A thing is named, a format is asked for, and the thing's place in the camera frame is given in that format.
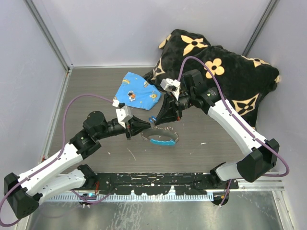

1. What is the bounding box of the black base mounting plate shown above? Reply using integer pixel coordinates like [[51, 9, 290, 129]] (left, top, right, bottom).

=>
[[74, 172, 228, 196]]

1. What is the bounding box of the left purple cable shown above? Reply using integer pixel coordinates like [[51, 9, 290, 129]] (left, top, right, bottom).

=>
[[0, 94, 118, 226]]

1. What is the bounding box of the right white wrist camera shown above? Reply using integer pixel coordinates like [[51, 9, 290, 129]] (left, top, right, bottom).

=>
[[160, 78, 180, 100]]

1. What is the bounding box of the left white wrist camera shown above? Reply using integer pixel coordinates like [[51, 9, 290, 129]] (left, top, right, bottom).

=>
[[112, 99, 133, 128]]

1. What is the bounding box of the aluminium frame rail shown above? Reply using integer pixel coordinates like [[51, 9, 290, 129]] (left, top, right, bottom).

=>
[[45, 171, 285, 198]]

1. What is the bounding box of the blue space print cloth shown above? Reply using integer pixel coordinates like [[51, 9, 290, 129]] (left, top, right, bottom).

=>
[[113, 72, 162, 111]]

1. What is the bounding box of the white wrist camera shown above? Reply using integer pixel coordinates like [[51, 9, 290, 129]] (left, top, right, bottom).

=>
[[112, 99, 133, 128], [160, 78, 180, 100]]

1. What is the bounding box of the purple cable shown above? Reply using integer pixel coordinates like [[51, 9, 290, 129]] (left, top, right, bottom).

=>
[[178, 56, 290, 208], [0, 94, 118, 226]]

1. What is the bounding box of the white blue large keyring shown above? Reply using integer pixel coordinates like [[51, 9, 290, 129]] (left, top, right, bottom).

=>
[[140, 126, 179, 146]]

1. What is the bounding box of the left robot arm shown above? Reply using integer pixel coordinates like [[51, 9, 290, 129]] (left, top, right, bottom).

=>
[[3, 108, 151, 219]]

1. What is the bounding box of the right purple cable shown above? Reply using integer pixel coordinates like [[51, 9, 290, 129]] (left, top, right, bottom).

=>
[[178, 56, 290, 208]]

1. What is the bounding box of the slotted cable duct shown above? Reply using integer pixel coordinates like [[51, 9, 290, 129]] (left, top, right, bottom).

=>
[[47, 192, 213, 202]]

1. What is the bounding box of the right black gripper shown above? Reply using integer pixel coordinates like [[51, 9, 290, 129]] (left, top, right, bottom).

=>
[[153, 90, 194, 126]]

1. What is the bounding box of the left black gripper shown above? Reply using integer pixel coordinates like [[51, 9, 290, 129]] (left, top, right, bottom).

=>
[[95, 115, 151, 140]]

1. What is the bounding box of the black floral plush pillow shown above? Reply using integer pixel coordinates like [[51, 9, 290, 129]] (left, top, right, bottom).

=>
[[143, 29, 280, 128]]

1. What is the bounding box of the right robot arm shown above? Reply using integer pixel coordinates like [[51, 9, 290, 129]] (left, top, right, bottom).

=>
[[154, 69, 280, 189]]

